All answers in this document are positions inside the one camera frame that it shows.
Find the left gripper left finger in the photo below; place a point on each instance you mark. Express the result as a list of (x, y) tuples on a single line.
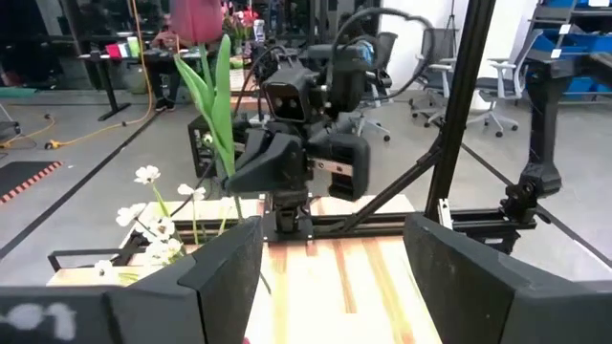
[(143, 315)]

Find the grey office chair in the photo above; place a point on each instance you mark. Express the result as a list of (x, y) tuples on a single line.
[(437, 48)]

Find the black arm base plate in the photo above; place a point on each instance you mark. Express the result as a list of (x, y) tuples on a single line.
[(268, 234)]

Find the black aluminium table frame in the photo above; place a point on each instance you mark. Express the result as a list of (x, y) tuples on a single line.
[(459, 95)]

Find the white frame office chair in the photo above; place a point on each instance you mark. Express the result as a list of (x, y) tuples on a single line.
[(497, 86)]

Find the green cup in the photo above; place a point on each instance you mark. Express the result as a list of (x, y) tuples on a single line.
[(133, 47)]

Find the black computer case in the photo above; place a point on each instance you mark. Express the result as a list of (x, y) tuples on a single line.
[(198, 153)]

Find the pink flower bouquet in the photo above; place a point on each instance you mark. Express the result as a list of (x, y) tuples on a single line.
[(244, 19)]

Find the blue bin rack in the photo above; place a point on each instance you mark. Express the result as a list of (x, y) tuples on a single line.
[(581, 43)]

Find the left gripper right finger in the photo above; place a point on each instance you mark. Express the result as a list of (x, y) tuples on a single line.
[(478, 306)]

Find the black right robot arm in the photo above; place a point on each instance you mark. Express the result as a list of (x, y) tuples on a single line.
[(349, 81)]

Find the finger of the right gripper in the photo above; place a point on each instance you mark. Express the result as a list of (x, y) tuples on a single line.
[(272, 167), (351, 148)]

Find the person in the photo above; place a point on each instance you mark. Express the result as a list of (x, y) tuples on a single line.
[(162, 76)]

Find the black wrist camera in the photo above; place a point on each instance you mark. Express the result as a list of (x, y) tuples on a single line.
[(287, 98)]

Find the white blossom spray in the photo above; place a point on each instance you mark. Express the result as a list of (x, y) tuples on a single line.
[(146, 174)]

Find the black mat striped edge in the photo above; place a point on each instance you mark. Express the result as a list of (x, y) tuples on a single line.
[(19, 177)]

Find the black standing desk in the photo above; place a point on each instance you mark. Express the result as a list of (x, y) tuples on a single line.
[(106, 86)]

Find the black office chair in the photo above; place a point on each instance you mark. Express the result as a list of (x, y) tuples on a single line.
[(385, 48)]

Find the pink artificial tulip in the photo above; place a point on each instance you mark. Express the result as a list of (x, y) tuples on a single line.
[(196, 19)]

